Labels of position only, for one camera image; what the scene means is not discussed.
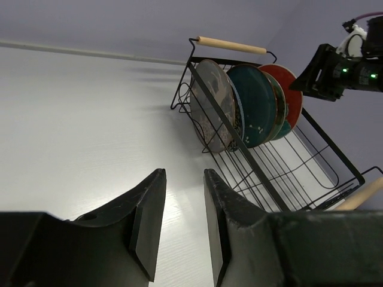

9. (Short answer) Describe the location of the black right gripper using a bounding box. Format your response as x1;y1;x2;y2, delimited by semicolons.
289;44;382;102

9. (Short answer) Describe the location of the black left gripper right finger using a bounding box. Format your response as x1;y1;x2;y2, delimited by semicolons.
204;169;382;286

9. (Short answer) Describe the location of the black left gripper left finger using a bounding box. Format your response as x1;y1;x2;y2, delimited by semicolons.
1;169;166;286

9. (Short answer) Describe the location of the red floral plate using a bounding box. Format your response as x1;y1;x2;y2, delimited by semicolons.
259;64;303;130

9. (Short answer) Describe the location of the dark teal brown-rimmed plate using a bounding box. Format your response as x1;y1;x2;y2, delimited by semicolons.
263;71;291;142

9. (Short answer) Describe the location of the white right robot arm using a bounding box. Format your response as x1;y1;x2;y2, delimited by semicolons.
289;12;382;102

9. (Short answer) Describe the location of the light green plate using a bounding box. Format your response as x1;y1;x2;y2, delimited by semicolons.
227;64;276;148

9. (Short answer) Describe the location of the grey patterned plate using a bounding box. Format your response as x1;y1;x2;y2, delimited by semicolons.
190;59;236;153

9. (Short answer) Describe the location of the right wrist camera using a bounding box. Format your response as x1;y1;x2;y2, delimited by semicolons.
336;19;367;58

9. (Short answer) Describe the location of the black wire dish rack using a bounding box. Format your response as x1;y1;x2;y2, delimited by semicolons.
171;55;366;212

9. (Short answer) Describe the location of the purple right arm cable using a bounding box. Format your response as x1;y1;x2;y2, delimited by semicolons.
354;11;383;23

